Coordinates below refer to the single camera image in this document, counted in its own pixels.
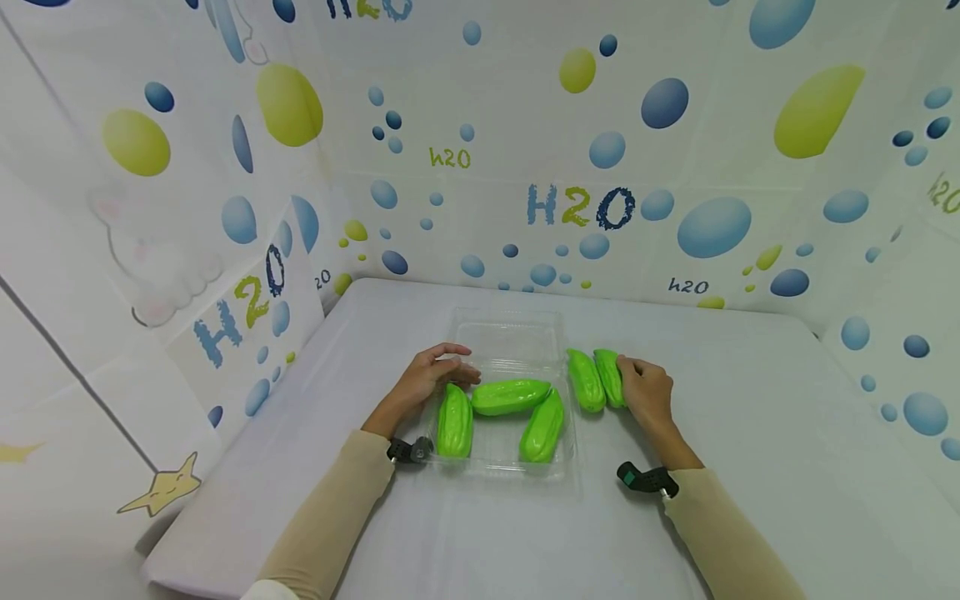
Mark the person's left forearm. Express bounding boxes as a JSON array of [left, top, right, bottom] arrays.
[[253, 428, 398, 600]]

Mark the person's right forearm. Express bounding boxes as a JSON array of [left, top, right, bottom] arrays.
[[662, 467, 808, 600]]

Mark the clear plastic clamshell tray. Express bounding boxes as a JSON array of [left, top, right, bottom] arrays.
[[424, 307, 584, 487]]

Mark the black wrist band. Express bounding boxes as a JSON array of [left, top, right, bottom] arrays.
[[386, 435, 435, 467], [615, 460, 681, 502]]

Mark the person's left hand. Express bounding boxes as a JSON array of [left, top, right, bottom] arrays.
[[362, 342, 482, 440]]

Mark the green toy bitter gourd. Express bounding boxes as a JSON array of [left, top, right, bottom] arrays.
[[592, 347, 628, 410], [436, 382, 475, 460], [470, 378, 554, 418], [565, 347, 608, 415], [517, 388, 566, 465]]

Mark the person's right hand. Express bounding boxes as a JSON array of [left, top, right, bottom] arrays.
[[615, 356, 705, 470]]

